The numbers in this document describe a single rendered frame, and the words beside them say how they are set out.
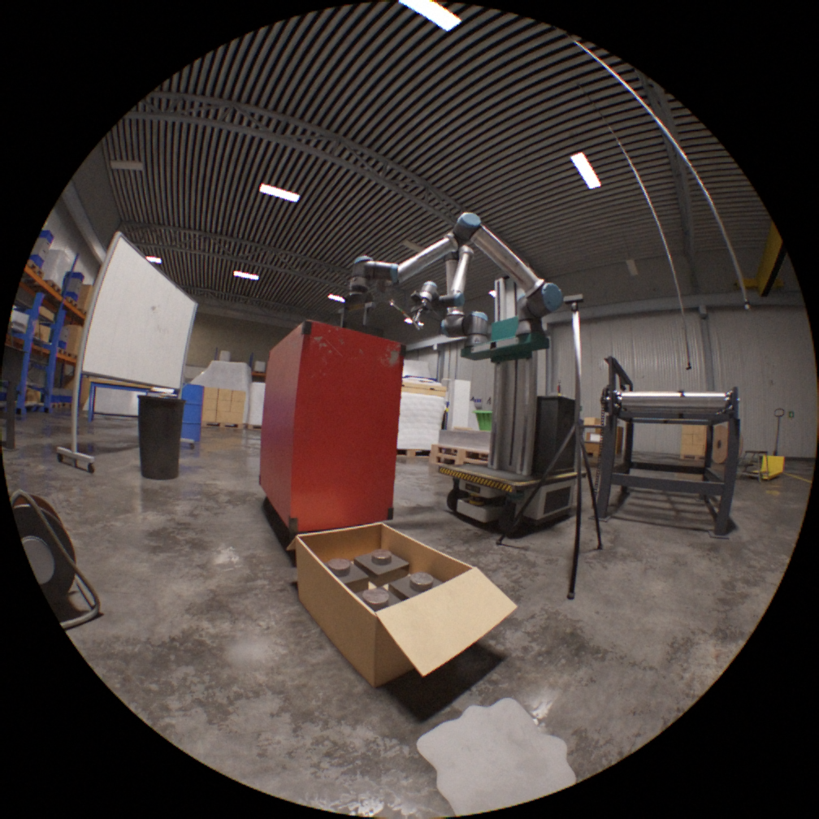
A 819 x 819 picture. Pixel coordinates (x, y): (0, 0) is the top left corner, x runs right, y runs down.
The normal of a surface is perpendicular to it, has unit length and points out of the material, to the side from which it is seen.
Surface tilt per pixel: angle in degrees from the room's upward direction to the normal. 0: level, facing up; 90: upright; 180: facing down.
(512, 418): 90
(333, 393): 90
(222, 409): 90
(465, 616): 25
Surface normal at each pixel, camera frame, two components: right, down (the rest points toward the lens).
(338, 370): 0.62, 0.02
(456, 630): 0.35, -0.90
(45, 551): 0.98, 0.07
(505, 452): -0.85, -0.09
